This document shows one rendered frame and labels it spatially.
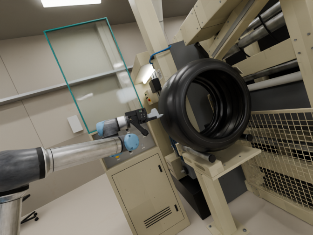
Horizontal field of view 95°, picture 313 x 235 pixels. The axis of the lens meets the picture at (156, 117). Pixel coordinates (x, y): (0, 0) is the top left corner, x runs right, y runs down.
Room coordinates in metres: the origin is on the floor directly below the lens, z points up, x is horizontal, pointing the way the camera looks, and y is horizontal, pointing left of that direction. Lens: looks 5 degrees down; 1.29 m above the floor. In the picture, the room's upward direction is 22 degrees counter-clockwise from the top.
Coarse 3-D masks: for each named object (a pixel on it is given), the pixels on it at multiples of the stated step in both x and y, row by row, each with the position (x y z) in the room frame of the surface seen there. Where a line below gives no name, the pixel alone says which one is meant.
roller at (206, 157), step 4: (184, 148) 1.06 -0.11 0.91; (188, 148) 1.00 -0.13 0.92; (192, 152) 0.94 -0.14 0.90; (196, 152) 0.89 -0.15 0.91; (200, 152) 0.85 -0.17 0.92; (204, 152) 0.83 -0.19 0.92; (200, 156) 0.85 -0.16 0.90; (204, 156) 0.80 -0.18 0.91; (208, 156) 0.77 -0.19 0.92; (212, 156) 0.77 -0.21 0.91; (208, 160) 0.77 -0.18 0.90; (212, 160) 0.76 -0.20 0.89
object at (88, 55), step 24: (96, 24) 1.40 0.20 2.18; (72, 48) 1.34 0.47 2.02; (96, 48) 1.38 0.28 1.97; (72, 72) 1.32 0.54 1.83; (96, 72) 1.37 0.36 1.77; (120, 72) 1.41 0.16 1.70; (72, 96) 1.30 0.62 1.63; (96, 96) 1.35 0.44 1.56; (120, 96) 1.39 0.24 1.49; (96, 120) 1.33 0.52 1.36
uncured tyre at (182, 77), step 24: (192, 72) 0.78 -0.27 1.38; (216, 72) 0.99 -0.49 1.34; (168, 96) 0.78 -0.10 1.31; (216, 96) 1.10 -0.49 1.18; (240, 96) 0.95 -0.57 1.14; (168, 120) 0.79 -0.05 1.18; (216, 120) 1.08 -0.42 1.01; (240, 120) 0.84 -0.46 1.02; (192, 144) 0.77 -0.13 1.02; (216, 144) 0.77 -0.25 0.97
